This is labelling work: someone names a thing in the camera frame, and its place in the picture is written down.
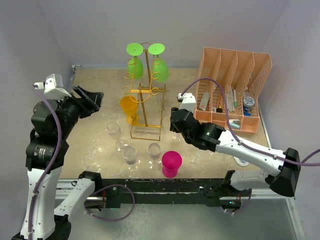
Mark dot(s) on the clear glass back right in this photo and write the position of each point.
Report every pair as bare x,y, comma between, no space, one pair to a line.
177,137

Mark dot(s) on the pink plastic goblet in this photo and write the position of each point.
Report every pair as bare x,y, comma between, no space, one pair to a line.
171,162

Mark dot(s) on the clear glass front left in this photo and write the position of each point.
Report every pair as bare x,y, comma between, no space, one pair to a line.
129,153

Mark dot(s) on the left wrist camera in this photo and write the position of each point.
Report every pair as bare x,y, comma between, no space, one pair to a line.
53,88

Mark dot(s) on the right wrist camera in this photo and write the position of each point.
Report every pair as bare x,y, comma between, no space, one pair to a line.
187,101

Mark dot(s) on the round blue tin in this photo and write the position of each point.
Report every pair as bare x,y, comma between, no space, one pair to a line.
248,102

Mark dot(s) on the clear glass far left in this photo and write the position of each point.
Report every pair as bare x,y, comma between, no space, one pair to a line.
114,130

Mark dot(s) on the clear glass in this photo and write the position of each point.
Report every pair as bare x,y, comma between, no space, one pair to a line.
154,151
177,137
114,130
129,153

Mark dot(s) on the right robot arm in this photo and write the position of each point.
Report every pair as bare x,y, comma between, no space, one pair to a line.
281,167

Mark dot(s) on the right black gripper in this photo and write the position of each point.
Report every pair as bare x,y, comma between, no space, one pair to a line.
173,128

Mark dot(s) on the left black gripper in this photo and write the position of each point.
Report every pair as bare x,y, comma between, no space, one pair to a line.
89,102

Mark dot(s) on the small green wine glass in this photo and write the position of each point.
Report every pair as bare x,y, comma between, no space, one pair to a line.
135,65

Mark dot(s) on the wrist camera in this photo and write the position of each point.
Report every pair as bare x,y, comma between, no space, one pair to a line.
187,101
53,88

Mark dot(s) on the orange plastic desk organizer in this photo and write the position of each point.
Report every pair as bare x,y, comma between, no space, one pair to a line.
229,76

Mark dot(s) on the clear glass front centre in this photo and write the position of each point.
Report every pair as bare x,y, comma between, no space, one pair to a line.
154,151

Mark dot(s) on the gold wire glass rack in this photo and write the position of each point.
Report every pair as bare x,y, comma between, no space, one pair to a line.
150,96

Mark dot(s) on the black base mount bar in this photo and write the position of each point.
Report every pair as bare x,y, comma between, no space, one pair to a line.
215,192

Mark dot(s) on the large green wine glass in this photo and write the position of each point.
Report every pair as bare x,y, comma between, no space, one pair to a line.
160,70

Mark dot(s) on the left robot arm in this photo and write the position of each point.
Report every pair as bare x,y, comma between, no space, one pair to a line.
53,121

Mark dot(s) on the yellow plastic goblet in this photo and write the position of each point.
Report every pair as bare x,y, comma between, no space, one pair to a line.
129,106

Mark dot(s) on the white blue tape dispenser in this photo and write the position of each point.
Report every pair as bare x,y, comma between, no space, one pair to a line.
234,123

